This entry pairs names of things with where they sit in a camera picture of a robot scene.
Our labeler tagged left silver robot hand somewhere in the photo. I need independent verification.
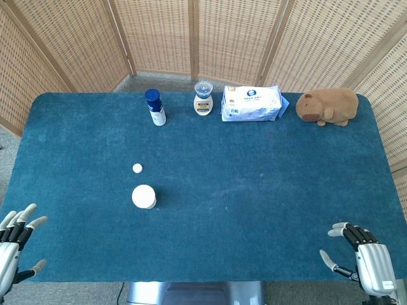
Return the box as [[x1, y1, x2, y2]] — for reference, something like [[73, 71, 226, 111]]
[[0, 203, 48, 298]]

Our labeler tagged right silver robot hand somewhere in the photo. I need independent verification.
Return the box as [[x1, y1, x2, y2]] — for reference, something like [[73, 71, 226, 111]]
[[319, 221, 400, 298]]

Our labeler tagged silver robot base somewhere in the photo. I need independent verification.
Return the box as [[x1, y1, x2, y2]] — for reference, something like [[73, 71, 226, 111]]
[[126, 281, 265, 305]]

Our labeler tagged white round jar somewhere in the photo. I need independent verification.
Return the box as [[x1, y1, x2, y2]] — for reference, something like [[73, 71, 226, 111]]
[[131, 184, 158, 210]]

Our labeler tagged blue and white spray bottle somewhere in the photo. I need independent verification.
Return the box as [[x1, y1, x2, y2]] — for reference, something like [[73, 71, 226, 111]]
[[144, 88, 167, 127]]

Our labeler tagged cream jar with clear cap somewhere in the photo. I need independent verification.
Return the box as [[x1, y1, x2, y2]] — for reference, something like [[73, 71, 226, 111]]
[[193, 81, 213, 118]]

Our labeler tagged blue carpet table mat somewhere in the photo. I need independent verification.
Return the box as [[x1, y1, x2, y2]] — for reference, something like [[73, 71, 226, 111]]
[[0, 91, 402, 283]]

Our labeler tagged brown capybara plush toy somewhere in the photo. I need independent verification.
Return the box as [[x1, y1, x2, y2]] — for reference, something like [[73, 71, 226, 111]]
[[296, 87, 359, 128]]

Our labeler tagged white tissue pack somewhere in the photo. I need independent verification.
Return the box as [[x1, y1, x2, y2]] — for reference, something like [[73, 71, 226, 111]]
[[221, 85, 290, 123]]

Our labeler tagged woven bamboo folding screen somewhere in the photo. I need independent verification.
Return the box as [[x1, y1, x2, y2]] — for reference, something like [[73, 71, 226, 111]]
[[0, 0, 407, 220]]

